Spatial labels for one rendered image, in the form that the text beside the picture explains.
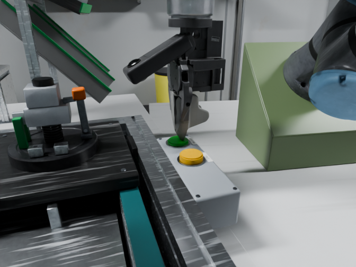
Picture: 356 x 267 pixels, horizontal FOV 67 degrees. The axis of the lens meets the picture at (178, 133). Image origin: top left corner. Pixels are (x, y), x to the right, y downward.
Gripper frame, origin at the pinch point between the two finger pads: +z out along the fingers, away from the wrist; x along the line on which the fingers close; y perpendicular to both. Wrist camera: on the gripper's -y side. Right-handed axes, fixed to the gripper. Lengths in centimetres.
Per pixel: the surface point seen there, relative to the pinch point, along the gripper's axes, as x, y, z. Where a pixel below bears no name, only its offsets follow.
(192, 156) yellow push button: -8.1, -0.3, 0.8
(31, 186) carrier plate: -8.9, -23.9, 1.0
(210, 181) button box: -14.0, 0.3, 2.0
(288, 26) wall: 255, 231, -9
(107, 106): 60, -9, 12
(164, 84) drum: 231, 62, 46
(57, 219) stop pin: -11.7, -21.1, 5.1
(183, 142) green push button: -1.7, 0.5, 1.3
